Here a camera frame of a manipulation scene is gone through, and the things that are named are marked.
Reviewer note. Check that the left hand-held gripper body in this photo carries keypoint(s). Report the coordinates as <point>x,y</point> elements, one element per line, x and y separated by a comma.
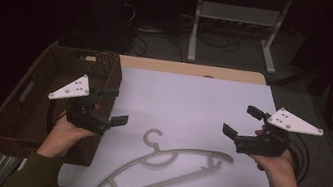
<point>86,118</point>

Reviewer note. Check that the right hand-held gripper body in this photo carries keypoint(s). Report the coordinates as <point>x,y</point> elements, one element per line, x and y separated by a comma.
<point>260,145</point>

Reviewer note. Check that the brown wicker basket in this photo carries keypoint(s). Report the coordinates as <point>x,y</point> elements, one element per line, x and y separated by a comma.
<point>32,119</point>

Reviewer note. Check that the grey plastic clothes hanger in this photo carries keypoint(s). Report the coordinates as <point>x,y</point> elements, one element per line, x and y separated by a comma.
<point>179,151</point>

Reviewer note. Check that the person's left hand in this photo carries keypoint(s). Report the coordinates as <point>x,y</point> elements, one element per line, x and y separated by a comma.
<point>61,137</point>

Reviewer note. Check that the person's right hand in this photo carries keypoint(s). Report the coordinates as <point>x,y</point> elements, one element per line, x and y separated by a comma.
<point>278,173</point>

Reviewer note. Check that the small beige basket tag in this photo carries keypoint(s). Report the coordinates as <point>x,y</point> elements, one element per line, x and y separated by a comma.
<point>91,58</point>

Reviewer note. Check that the white table mat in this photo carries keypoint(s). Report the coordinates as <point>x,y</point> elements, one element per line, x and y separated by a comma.
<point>185,110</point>

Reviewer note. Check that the white power strip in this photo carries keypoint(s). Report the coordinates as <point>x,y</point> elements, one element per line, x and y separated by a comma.
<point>149,30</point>

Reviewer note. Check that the white metal desk frame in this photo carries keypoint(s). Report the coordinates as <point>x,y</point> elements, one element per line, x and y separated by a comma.
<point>238,13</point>

